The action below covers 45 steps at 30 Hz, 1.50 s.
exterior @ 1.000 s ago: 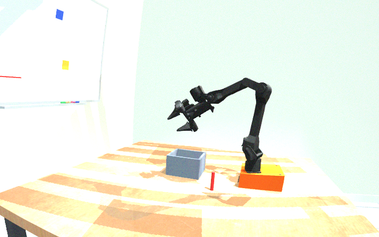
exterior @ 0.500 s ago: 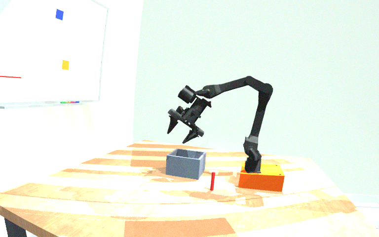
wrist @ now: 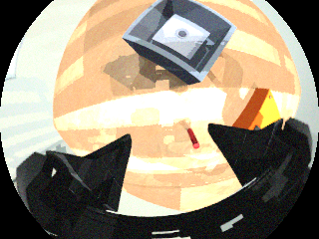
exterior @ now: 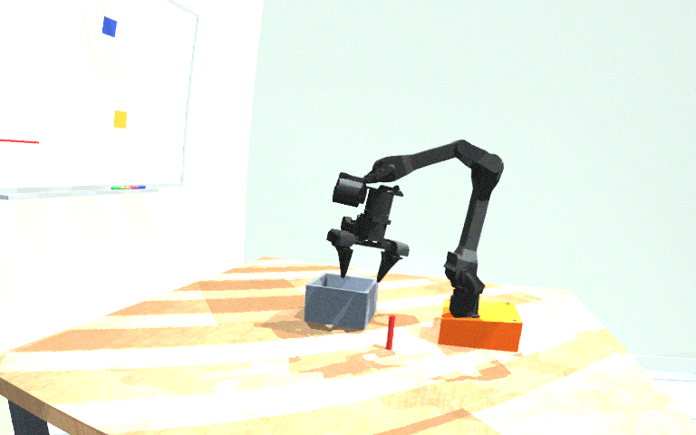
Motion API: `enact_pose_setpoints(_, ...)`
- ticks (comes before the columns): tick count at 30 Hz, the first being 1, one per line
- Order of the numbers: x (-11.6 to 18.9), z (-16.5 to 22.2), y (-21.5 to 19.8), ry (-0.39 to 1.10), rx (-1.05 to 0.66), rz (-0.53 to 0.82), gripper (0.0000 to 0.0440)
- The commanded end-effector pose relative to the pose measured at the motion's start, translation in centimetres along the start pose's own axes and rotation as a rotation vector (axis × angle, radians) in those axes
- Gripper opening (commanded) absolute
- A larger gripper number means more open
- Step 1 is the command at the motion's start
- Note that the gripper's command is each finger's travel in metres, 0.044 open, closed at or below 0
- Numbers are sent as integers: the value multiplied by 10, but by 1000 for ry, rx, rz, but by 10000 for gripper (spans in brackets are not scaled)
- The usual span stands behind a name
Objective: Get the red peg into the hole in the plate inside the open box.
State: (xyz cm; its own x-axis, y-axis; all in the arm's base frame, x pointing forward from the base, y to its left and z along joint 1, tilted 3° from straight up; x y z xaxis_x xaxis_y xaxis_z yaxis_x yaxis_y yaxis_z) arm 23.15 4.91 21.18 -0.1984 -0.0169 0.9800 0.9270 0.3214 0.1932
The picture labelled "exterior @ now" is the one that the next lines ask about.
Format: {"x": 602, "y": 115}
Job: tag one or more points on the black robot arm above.
{"x": 461, "y": 266}

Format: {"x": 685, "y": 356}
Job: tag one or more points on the red peg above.
{"x": 390, "y": 332}

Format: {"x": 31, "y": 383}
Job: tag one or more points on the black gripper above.
{"x": 373, "y": 228}

